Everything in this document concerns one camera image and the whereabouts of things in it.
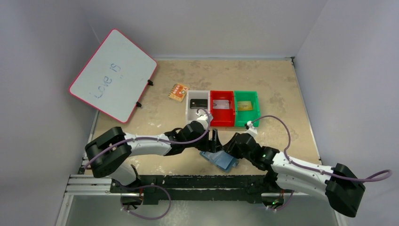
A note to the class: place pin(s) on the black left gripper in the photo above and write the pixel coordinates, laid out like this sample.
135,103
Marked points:
213,145

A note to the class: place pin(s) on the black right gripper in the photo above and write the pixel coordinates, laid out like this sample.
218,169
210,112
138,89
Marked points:
232,146

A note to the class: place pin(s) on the blue card holder wallet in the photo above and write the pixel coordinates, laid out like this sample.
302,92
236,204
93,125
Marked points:
221,159

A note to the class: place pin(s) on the green plastic bin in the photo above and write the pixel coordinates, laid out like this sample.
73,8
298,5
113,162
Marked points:
242,117

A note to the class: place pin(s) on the red plastic bin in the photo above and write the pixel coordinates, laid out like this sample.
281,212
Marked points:
222,117

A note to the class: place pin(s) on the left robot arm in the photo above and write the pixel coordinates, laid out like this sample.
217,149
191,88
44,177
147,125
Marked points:
108,153

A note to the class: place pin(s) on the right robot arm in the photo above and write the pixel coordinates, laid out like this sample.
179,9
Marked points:
337,185

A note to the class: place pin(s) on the white patterned card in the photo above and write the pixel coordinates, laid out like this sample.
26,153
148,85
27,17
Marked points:
221,104

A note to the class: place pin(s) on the gold card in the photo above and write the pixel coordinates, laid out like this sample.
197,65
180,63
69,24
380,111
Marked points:
244,106

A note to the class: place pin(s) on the black card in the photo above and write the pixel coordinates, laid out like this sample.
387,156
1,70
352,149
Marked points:
196,103

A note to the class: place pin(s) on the orange spiral notebook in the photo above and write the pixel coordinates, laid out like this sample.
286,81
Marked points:
178,92

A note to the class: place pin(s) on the pink-framed whiteboard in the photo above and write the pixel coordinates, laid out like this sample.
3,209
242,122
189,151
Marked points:
115,77

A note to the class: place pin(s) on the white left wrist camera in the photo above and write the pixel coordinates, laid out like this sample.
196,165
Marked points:
204,120

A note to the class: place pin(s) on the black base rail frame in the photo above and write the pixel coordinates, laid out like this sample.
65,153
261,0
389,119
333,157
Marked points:
150,189

